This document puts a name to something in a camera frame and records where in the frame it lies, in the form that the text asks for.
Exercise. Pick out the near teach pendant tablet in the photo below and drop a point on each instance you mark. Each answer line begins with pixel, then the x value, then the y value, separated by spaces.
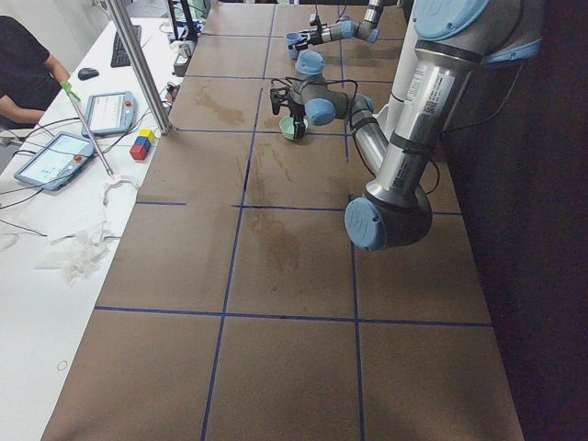
pixel 57 162

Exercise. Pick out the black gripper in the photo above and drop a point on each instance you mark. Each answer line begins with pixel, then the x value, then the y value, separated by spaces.
pixel 298 111
pixel 315 36

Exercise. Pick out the thin metal rod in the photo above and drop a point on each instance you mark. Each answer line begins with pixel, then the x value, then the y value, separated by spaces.
pixel 92 138

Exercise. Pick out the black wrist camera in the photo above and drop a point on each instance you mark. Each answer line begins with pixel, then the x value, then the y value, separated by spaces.
pixel 279 97
pixel 315 20

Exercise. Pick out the aluminium frame post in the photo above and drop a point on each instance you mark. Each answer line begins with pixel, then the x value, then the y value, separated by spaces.
pixel 119 15

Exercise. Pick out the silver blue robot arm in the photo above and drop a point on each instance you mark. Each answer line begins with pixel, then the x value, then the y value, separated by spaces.
pixel 445 43
pixel 344 27

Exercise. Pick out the light blue plastic cup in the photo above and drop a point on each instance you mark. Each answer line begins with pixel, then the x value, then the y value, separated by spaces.
pixel 292 39

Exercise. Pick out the teach pendant tablet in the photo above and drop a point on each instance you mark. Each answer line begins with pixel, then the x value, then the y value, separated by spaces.
pixel 57 162
pixel 110 113

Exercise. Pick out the red blue yellow cube stack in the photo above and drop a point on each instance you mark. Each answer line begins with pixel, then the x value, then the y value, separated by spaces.
pixel 142 144

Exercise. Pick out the steel cylinder weight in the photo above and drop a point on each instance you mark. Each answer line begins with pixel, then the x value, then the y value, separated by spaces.
pixel 186 48

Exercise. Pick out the crumpled white tissues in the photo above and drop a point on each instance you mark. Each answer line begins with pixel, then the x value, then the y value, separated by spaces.
pixel 79 240

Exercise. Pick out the far teach pendant tablet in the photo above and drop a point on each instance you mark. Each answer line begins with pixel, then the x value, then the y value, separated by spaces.
pixel 110 113

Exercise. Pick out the green ceramic bowl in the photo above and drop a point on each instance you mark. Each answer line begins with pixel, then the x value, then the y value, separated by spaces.
pixel 292 129

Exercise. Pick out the black computer mouse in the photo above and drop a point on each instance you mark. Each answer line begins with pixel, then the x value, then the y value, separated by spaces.
pixel 87 73

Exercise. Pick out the person in black shirt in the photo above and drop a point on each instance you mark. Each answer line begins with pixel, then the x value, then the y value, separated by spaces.
pixel 31 76

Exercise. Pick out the black keyboard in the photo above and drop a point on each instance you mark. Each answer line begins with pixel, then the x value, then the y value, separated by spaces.
pixel 120 57

